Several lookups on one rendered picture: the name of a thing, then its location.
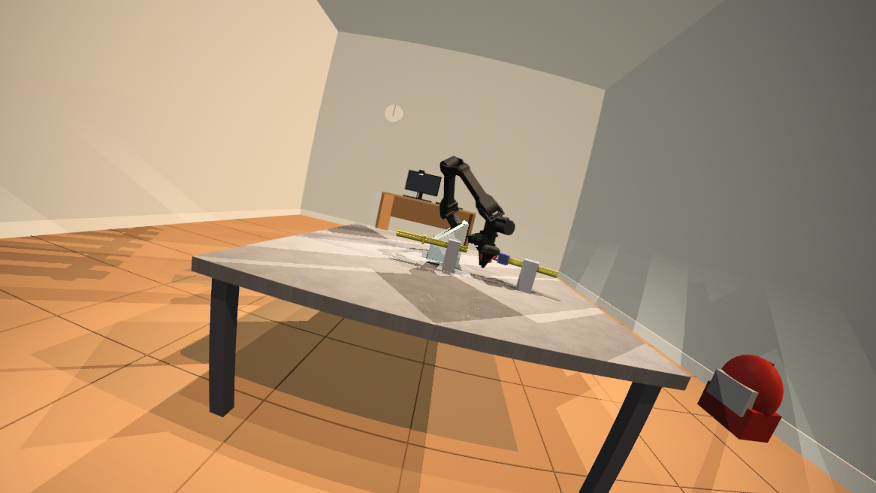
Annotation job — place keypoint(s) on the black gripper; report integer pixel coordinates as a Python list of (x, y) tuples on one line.
[(488, 249)]

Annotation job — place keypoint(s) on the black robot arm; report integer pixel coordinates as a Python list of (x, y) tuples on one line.
[(485, 204)]

